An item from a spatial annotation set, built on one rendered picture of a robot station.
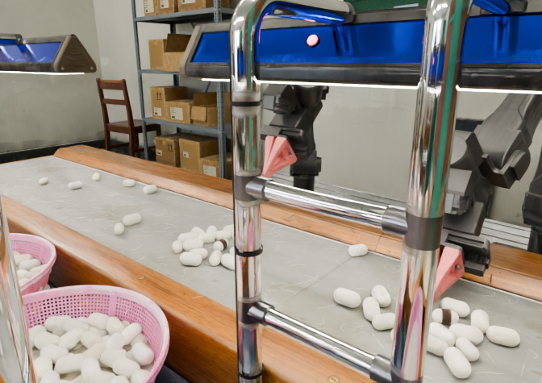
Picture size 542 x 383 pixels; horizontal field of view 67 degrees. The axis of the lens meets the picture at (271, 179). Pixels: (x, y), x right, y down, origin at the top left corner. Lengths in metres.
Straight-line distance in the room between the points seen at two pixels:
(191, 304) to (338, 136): 2.53
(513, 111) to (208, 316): 0.53
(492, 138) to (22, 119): 4.94
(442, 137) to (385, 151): 2.57
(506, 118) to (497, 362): 0.35
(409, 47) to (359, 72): 0.05
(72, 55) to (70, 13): 4.58
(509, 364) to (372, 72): 0.35
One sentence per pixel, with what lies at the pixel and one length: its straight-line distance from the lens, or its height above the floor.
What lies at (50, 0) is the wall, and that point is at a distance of 5.41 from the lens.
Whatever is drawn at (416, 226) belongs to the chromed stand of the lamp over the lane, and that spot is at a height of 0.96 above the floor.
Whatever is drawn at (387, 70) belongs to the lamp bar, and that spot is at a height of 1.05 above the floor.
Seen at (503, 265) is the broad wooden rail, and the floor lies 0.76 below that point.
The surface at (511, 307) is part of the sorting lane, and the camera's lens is 0.67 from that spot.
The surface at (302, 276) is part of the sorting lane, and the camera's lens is 0.65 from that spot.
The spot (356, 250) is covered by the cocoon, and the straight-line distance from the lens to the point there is 0.71.
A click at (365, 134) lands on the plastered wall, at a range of 2.87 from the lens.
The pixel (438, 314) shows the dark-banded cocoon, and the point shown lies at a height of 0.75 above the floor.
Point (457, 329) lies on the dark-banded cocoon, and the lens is 0.56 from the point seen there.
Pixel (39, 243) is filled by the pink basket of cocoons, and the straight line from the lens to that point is 0.81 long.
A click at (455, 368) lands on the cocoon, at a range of 0.51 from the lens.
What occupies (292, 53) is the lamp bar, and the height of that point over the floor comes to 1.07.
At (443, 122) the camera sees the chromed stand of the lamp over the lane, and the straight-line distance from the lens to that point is 0.25.
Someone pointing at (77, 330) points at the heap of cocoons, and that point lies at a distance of 0.59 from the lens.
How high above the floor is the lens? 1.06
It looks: 16 degrees down
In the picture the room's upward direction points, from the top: straight up
